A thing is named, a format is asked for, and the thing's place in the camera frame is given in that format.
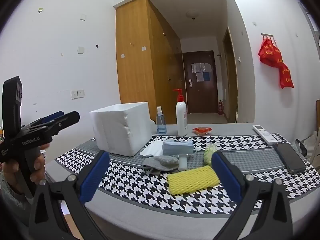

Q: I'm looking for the person's left forearm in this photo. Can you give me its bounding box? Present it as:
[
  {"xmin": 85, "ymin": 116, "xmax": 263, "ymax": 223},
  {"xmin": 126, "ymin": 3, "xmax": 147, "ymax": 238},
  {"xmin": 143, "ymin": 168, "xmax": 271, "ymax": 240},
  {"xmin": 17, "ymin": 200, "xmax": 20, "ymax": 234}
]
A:
[{"xmin": 0, "ymin": 172, "xmax": 34, "ymax": 227}]

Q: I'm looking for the dark brown door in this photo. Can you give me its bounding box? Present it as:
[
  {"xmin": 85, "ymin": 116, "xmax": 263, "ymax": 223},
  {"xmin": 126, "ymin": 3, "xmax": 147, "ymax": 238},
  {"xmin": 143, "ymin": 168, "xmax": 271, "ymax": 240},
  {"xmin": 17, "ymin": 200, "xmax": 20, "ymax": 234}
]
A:
[{"xmin": 182, "ymin": 51, "xmax": 218, "ymax": 114}]

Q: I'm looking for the houndstooth table mat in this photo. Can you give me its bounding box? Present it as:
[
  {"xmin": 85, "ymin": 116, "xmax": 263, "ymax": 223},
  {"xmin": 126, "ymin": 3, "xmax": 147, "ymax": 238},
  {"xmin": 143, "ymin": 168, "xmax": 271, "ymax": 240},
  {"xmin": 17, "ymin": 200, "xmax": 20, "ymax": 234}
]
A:
[{"xmin": 55, "ymin": 133, "xmax": 320, "ymax": 218}]

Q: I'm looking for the blue face mask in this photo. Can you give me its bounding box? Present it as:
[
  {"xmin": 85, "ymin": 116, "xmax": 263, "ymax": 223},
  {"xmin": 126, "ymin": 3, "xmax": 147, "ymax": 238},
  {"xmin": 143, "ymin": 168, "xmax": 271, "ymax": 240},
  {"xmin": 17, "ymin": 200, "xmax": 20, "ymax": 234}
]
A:
[{"xmin": 162, "ymin": 140, "xmax": 194, "ymax": 155}]

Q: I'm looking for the silver paper notice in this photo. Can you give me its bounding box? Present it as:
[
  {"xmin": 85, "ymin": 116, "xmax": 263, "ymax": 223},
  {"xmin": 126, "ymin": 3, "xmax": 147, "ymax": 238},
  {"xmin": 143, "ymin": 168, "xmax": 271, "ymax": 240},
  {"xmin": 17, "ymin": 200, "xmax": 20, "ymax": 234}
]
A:
[{"xmin": 191, "ymin": 63, "xmax": 212, "ymax": 73}]

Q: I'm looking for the white remote control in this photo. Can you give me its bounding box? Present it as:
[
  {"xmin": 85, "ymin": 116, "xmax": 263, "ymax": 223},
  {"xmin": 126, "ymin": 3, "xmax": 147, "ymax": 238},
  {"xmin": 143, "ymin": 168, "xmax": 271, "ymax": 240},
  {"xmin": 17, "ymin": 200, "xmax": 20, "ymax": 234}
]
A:
[{"xmin": 252, "ymin": 124, "xmax": 278, "ymax": 145}]

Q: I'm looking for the blue spray bottle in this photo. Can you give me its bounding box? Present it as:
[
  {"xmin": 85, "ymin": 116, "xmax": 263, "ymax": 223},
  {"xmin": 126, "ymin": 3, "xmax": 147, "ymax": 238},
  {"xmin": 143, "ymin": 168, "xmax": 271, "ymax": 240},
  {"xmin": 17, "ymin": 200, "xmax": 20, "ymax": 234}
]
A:
[{"xmin": 156, "ymin": 106, "xmax": 167, "ymax": 134}]

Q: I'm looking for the red plastic bag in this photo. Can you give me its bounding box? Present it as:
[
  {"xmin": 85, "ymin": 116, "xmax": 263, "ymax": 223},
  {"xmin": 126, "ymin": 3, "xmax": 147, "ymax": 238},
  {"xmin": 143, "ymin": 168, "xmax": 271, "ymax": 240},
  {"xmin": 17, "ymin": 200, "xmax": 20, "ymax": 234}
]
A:
[{"xmin": 258, "ymin": 38, "xmax": 294, "ymax": 89}]

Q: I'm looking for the red snack packet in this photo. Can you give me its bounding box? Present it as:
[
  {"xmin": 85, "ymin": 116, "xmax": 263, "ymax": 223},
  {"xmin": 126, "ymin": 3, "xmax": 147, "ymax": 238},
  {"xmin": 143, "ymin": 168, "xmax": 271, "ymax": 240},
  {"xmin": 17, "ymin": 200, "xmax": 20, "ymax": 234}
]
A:
[{"xmin": 192, "ymin": 126, "xmax": 213, "ymax": 136}]

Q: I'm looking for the person's left hand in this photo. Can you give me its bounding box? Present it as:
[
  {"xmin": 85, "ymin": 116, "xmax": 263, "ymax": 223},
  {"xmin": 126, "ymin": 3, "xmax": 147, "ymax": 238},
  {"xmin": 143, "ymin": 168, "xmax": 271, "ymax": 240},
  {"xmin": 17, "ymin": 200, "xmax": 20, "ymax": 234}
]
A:
[{"xmin": 1, "ymin": 143, "xmax": 50, "ymax": 196}]

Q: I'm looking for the white pump bottle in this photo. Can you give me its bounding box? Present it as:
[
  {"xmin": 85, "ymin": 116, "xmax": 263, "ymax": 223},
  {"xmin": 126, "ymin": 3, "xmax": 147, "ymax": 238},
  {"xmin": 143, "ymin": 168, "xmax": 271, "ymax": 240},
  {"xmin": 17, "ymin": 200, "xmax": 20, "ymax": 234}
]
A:
[{"xmin": 172, "ymin": 89, "xmax": 188, "ymax": 137}]

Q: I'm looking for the black smartphone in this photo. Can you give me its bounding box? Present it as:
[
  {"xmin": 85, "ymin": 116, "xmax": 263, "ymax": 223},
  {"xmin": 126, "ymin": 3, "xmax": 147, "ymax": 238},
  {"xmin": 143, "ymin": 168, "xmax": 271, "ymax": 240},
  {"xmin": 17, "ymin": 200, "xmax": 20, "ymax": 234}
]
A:
[{"xmin": 273, "ymin": 142, "xmax": 307, "ymax": 174}]

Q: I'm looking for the white foam box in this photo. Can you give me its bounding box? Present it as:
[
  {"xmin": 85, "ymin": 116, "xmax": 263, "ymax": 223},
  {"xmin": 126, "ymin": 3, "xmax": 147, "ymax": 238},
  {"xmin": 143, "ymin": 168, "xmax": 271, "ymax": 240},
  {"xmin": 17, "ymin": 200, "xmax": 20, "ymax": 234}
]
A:
[{"xmin": 89, "ymin": 102, "xmax": 152, "ymax": 157}]

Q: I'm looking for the wooden wardrobe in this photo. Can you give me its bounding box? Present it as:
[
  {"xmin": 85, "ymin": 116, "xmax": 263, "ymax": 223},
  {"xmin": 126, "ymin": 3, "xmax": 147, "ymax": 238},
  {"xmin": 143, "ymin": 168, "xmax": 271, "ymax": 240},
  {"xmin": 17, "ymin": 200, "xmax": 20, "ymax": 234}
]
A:
[{"xmin": 115, "ymin": 0, "xmax": 184, "ymax": 125}]

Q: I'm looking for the green wet wipes packet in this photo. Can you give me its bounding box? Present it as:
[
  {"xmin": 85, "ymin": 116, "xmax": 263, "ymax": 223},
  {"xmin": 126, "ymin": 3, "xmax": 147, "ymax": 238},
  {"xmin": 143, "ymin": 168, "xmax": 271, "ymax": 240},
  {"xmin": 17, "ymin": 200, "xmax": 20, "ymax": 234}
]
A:
[{"xmin": 203, "ymin": 143, "xmax": 217, "ymax": 166}]

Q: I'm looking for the wooden door frame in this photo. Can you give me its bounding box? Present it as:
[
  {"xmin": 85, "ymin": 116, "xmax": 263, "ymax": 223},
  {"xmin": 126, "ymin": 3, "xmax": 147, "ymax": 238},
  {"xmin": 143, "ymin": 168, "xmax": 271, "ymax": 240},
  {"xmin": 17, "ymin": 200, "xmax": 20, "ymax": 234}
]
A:
[{"xmin": 222, "ymin": 27, "xmax": 238, "ymax": 124}]

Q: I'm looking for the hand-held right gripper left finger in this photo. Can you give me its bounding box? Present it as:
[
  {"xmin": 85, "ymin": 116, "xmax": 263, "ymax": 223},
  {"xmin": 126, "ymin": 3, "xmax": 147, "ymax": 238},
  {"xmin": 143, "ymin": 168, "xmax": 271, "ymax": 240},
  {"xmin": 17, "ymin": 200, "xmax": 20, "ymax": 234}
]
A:
[{"xmin": 28, "ymin": 150, "xmax": 110, "ymax": 240}]

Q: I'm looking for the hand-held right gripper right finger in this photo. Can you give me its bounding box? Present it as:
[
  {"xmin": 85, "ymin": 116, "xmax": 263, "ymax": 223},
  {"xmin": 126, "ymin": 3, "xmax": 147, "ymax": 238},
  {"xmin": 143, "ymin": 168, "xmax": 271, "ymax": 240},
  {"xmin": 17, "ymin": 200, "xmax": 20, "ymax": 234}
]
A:
[{"xmin": 211, "ymin": 151, "xmax": 293, "ymax": 240}]

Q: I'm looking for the grey sock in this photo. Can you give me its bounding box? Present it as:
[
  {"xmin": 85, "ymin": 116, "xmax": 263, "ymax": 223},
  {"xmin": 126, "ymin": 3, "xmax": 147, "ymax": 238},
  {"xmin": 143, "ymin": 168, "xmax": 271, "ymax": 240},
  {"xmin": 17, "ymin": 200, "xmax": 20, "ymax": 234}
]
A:
[{"xmin": 142, "ymin": 155, "xmax": 180, "ymax": 176}]

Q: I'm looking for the yellow foam net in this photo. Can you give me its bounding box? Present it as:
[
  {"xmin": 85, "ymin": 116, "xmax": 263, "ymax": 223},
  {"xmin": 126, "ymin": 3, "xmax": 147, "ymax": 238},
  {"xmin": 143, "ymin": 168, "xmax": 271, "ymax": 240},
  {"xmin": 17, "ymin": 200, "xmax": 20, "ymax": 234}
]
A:
[{"xmin": 167, "ymin": 165, "xmax": 221, "ymax": 196}]

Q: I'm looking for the small white bottle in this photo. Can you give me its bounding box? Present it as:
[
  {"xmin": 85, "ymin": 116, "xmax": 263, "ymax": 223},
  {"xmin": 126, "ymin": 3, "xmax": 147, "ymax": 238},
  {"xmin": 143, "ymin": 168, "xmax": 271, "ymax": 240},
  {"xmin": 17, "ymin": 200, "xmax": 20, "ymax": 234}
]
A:
[{"xmin": 178, "ymin": 154, "xmax": 195, "ymax": 170}]

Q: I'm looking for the white tissue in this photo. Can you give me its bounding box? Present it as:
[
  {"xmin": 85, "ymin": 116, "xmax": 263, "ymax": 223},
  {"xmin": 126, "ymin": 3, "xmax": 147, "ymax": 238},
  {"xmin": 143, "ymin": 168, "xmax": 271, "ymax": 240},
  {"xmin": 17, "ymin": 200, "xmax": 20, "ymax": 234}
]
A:
[{"xmin": 140, "ymin": 140, "xmax": 164, "ymax": 157}]

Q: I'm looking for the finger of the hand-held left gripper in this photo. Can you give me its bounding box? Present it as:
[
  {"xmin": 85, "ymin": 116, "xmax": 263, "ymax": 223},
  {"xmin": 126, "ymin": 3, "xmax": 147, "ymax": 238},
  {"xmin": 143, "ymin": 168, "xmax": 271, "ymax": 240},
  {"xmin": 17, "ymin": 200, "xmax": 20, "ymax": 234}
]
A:
[
  {"xmin": 37, "ymin": 110, "xmax": 81, "ymax": 137},
  {"xmin": 22, "ymin": 110, "xmax": 64, "ymax": 131}
]

